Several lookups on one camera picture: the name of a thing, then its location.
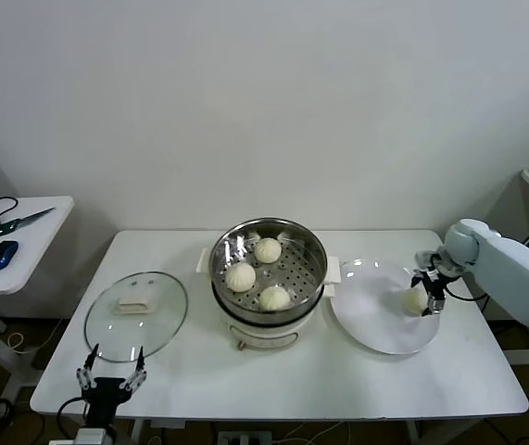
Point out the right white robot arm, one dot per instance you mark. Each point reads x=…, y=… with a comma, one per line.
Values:
x=509, y=273

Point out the white steamed baozi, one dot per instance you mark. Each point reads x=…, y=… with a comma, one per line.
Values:
x=413, y=301
x=274, y=298
x=268, y=250
x=240, y=277

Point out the stainless steel steamer basket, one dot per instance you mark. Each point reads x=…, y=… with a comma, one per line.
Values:
x=308, y=241

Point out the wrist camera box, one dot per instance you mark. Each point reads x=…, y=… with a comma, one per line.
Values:
x=424, y=258
x=92, y=436

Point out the white side table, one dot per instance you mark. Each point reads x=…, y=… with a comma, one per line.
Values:
x=37, y=259

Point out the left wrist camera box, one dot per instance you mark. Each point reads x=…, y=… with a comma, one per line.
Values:
x=92, y=436

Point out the white round plate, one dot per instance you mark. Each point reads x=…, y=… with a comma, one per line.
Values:
x=370, y=315

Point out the white electric cooker base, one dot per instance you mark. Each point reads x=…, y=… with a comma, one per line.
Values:
x=264, y=336

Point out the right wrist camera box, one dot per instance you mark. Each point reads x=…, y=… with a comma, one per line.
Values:
x=424, y=258

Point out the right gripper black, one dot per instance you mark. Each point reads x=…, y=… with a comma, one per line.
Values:
x=435, y=283

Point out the blue computer mouse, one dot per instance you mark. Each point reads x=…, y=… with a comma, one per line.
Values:
x=1, y=255

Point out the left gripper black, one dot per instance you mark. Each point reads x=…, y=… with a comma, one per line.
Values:
x=104, y=394

